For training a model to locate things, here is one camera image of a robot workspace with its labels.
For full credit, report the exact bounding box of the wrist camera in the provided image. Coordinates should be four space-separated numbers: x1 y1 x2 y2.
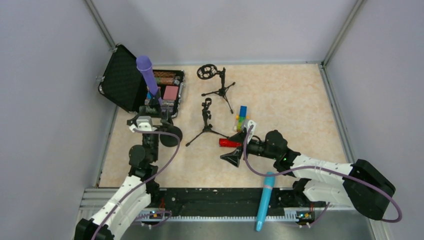
129 116 158 133
242 119 257 143

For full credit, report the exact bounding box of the purple microphone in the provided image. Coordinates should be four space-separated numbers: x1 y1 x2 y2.
136 55 162 106

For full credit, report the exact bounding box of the black tripod stand with shockmount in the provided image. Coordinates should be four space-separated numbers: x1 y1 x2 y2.
196 63 237 115

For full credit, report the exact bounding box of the red card deck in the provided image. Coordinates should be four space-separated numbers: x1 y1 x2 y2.
162 85 179 101

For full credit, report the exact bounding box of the red glitter microphone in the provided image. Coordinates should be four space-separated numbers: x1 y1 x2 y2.
218 138 242 148

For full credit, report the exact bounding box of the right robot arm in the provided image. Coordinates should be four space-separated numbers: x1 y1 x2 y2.
220 128 403 223

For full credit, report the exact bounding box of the black round-base mic stand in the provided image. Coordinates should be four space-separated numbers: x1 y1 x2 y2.
148 96 183 148

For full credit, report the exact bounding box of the teal microphone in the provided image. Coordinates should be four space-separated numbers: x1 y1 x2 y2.
255 171 276 232

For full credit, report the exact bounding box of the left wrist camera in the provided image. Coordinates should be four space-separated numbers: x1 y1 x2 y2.
129 116 158 133

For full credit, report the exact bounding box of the black tripod stand with clip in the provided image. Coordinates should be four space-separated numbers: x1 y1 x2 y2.
185 97 229 147

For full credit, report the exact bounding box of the black poker chip case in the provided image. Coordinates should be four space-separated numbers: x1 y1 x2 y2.
97 44 185 119

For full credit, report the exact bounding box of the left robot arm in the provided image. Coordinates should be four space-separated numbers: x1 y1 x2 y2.
74 107 182 240

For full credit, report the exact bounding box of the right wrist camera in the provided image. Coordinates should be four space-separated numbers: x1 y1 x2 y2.
242 119 257 143

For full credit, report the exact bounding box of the toy brick car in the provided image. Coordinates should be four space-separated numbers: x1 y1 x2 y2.
233 105 249 132

